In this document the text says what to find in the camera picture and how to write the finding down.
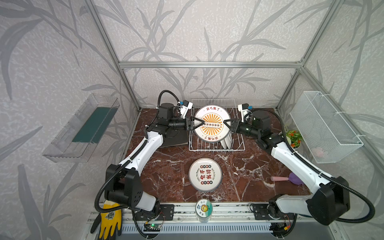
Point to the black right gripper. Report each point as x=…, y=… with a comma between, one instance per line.
x=235, y=126

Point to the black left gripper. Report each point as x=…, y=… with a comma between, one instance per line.
x=188, y=123

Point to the white round plate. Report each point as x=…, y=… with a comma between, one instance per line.
x=229, y=140
x=213, y=130
x=224, y=144
x=205, y=175

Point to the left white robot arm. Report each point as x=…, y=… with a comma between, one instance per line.
x=123, y=187

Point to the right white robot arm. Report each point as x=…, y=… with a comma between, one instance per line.
x=326, y=202

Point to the white ribbed flower pot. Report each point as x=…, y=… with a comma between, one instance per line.
x=294, y=138

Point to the purple pink spoon toy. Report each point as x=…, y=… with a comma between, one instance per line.
x=291, y=178

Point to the round green labelled can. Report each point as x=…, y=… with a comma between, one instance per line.
x=204, y=210

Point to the pink item in basket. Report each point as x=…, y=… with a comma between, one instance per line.
x=319, y=152

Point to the green mat in shelf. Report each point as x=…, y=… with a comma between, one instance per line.
x=95, y=126

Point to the green circuit board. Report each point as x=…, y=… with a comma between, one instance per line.
x=152, y=227

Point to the yellow black work glove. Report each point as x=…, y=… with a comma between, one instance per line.
x=110, y=225

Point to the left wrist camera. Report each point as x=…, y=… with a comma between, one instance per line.
x=184, y=106

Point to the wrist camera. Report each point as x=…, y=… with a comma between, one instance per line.
x=246, y=112
x=184, y=106

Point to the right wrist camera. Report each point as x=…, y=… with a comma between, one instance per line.
x=246, y=112

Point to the aluminium frame rail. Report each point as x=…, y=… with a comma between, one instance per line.
x=264, y=53

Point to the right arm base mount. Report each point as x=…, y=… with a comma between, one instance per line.
x=266, y=212

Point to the white mesh wall basket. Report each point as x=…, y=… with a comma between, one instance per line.
x=322, y=125

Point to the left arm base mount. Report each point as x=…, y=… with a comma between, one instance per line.
x=161, y=212

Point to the clear plastic wall shelf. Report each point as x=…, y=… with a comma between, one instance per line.
x=62, y=149

